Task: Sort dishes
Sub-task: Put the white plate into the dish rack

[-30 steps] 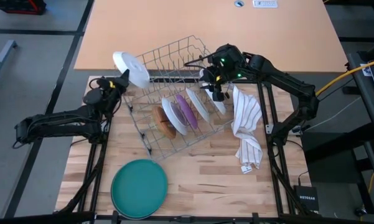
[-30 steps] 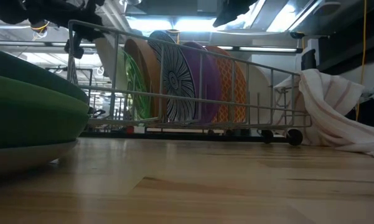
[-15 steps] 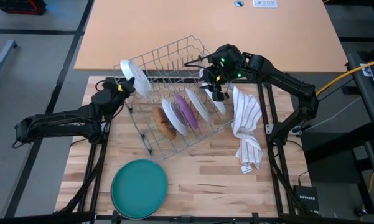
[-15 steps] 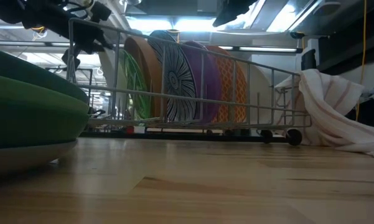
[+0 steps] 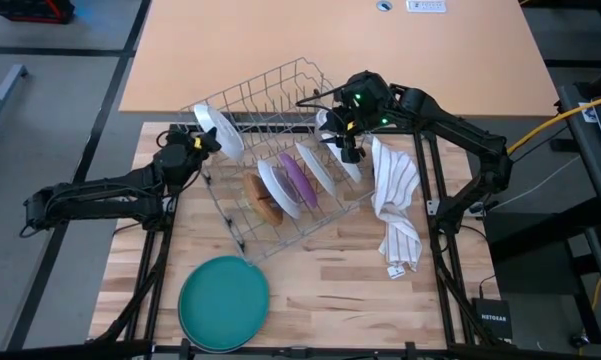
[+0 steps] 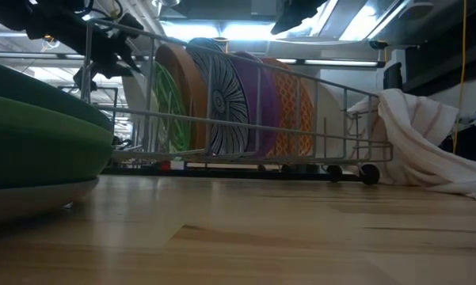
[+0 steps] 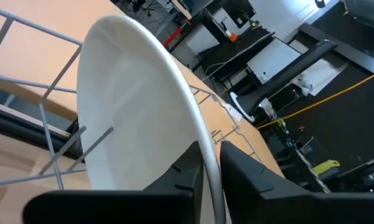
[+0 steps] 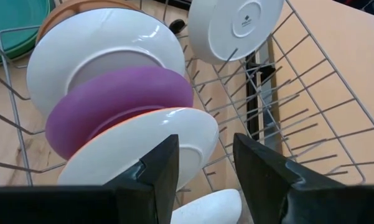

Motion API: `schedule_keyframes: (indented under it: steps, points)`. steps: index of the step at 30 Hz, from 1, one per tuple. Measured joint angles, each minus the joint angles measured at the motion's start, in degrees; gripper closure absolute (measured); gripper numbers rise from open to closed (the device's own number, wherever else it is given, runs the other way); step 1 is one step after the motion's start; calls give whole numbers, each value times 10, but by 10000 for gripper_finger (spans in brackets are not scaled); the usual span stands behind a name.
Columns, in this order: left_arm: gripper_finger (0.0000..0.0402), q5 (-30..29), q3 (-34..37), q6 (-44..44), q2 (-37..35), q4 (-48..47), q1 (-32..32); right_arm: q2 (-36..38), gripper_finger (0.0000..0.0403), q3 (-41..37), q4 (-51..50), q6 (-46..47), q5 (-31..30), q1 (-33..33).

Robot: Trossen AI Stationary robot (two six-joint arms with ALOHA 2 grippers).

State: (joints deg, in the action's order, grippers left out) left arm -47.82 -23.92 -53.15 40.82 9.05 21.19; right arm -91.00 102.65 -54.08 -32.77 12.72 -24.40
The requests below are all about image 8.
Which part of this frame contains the green plate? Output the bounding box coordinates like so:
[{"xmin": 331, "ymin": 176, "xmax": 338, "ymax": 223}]
[{"xmin": 0, "ymin": 46, "xmax": 52, "ymax": 67}]

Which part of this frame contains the brown plate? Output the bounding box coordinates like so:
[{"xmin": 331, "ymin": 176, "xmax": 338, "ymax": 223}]
[{"xmin": 35, "ymin": 0, "xmax": 141, "ymax": 43}]

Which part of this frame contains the orange patterned plate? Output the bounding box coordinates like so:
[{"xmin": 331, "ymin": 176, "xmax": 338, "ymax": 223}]
[{"xmin": 57, "ymin": 107, "xmax": 220, "ymax": 191}]

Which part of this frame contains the teal plate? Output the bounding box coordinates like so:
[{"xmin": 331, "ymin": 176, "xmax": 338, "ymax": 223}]
[{"xmin": 0, "ymin": 0, "xmax": 52, "ymax": 58}]

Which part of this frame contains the small white plate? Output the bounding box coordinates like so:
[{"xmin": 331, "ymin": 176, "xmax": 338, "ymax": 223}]
[{"xmin": 171, "ymin": 189, "xmax": 243, "ymax": 224}]

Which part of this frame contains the light wooden desk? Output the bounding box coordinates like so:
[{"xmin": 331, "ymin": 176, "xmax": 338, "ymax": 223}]
[{"xmin": 269, "ymin": 0, "xmax": 374, "ymax": 187}]

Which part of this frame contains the grey wire dish rack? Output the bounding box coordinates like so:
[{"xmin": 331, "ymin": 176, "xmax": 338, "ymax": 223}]
[{"xmin": 0, "ymin": 0, "xmax": 374, "ymax": 200}]

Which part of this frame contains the purple plate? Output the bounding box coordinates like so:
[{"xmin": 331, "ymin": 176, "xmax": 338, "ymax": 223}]
[{"xmin": 45, "ymin": 65, "xmax": 194, "ymax": 161}]

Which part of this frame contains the blue striped white plate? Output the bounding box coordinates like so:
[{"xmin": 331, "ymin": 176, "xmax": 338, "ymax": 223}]
[{"xmin": 26, "ymin": 7, "xmax": 187, "ymax": 118}]

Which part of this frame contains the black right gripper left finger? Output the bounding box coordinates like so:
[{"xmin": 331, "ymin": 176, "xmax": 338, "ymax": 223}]
[{"xmin": 104, "ymin": 134, "xmax": 180, "ymax": 224}]

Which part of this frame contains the large white plate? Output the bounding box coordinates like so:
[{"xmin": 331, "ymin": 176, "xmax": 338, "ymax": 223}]
[{"xmin": 187, "ymin": 0, "xmax": 284, "ymax": 65}]

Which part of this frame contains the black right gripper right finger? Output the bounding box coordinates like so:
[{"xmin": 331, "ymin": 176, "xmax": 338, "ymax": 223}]
[{"xmin": 232, "ymin": 133, "xmax": 346, "ymax": 224}]

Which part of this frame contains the black aluminium table frame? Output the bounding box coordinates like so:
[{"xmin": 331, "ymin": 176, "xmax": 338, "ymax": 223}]
[{"xmin": 245, "ymin": 40, "xmax": 279, "ymax": 153}]

